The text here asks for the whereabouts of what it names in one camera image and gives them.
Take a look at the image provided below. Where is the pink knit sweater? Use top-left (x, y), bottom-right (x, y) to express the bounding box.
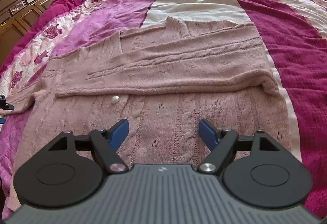
top-left (5, 16), bottom-right (293, 212)

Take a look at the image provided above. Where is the carved wooden headboard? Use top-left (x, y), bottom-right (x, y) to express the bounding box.
top-left (0, 0), bottom-right (80, 66)

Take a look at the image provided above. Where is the magenta white striped bedspread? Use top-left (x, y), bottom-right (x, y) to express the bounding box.
top-left (0, 0), bottom-right (327, 215)

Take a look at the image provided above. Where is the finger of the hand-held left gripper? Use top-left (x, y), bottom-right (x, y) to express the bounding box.
top-left (0, 95), bottom-right (15, 113)

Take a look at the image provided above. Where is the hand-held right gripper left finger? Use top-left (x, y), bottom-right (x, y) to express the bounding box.
top-left (47, 119), bottom-right (129, 174)

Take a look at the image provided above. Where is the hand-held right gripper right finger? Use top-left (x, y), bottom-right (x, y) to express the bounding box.
top-left (197, 119), bottom-right (280, 174)

